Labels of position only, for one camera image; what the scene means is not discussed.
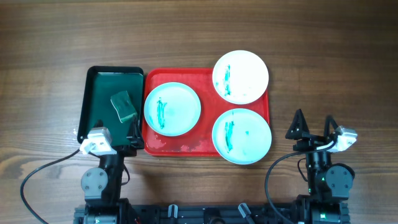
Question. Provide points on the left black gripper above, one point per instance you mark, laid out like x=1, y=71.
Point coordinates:
x=135, y=141

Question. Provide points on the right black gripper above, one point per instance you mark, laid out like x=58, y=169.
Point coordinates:
x=311, y=141

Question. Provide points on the green yellow scrub sponge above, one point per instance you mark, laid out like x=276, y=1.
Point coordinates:
x=123, y=106

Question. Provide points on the pale blue plate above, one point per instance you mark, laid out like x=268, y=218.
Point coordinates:
x=241, y=136
x=172, y=109

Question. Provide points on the white plate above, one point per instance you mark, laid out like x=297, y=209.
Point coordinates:
x=240, y=77

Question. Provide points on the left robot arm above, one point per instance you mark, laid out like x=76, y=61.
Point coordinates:
x=102, y=184

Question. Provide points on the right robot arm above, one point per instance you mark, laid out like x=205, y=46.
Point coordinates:
x=328, y=183

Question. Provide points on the dark green tray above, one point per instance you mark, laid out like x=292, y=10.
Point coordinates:
x=102, y=82

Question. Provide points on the red plastic tray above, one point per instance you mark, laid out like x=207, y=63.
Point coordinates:
x=197, y=142

